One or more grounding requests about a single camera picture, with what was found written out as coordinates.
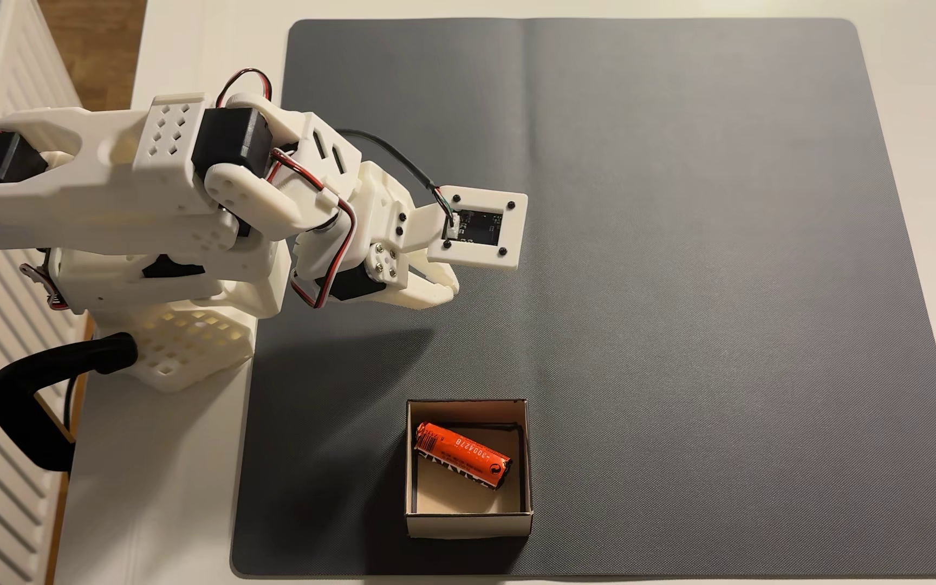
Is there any red cylindrical battery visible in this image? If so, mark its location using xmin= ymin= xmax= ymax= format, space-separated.
xmin=413 ymin=420 xmax=515 ymax=492

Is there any small open cardboard box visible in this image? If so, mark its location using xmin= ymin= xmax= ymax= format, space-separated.
xmin=403 ymin=398 xmax=535 ymax=542

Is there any grey rubber mat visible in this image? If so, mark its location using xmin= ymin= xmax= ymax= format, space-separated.
xmin=228 ymin=18 xmax=936 ymax=580

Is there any black table clamp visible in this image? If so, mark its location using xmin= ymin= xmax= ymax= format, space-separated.
xmin=0 ymin=330 xmax=139 ymax=473

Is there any black camera cable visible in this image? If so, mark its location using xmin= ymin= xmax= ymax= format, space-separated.
xmin=336 ymin=127 xmax=459 ymax=227

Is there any white framed camera module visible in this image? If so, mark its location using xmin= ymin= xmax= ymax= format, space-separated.
xmin=403 ymin=184 xmax=530 ymax=271

